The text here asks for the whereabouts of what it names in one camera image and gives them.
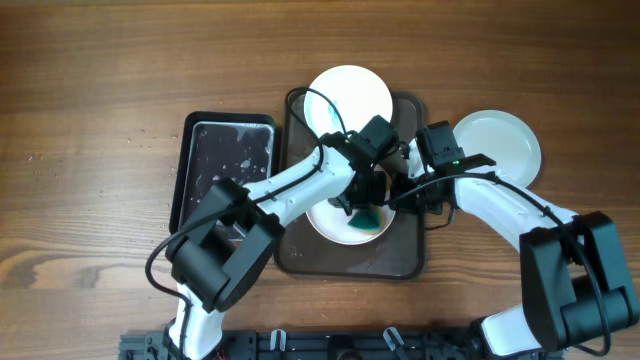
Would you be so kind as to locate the green yellow sponge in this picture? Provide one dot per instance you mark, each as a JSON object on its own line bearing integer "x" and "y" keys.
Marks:
{"x": 370, "y": 219}

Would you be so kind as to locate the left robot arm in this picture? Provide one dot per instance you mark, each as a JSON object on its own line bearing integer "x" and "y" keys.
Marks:
{"x": 219, "y": 253}

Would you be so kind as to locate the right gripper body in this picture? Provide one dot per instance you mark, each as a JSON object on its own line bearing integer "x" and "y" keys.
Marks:
{"x": 420, "y": 198}

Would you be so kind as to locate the white plate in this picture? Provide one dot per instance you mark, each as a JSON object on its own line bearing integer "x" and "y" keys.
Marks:
{"x": 345, "y": 98}
{"x": 331, "y": 222}

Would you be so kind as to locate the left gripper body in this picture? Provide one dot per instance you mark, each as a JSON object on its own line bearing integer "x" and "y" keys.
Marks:
{"x": 371, "y": 192}

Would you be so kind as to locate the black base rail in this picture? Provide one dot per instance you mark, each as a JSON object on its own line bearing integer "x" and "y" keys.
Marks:
{"x": 445, "y": 344}

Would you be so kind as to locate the white plate top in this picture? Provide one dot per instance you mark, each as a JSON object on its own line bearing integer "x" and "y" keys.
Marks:
{"x": 345, "y": 98}

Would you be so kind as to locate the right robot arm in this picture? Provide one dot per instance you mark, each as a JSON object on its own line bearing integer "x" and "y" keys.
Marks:
{"x": 576, "y": 286}

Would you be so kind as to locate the black sponge tray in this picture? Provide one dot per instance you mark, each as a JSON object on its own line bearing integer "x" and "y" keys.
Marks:
{"x": 218, "y": 145}

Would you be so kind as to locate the pale blue plate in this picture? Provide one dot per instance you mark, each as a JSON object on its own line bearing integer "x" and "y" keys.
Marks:
{"x": 504, "y": 138}

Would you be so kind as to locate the dark brown serving tray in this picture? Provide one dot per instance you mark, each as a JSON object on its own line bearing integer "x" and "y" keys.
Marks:
{"x": 397, "y": 255}

